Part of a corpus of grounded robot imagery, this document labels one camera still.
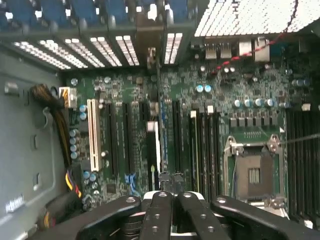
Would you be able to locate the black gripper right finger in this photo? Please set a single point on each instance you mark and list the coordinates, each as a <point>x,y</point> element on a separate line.
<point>197,217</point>

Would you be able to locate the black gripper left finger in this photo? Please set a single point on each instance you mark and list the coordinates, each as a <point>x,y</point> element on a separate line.
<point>157,217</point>

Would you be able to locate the CPU socket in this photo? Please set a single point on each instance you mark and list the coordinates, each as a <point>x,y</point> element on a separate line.
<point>252,170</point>

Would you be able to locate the metal socket cover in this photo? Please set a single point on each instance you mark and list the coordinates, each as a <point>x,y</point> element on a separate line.
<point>272,203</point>

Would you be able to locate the white expansion slot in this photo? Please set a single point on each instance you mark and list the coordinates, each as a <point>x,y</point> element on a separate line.
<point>94,135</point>

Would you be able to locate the thin socket locking lever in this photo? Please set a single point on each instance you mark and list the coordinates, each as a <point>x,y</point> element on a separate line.
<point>300,138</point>

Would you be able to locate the green motherboard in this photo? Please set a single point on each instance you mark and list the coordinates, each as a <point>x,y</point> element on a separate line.
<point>225,87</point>

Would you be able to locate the grey power supply unit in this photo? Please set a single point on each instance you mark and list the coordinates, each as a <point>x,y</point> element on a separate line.
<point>22,150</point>

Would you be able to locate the open grey PC case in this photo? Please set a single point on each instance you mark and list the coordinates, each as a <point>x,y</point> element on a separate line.
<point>25,125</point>

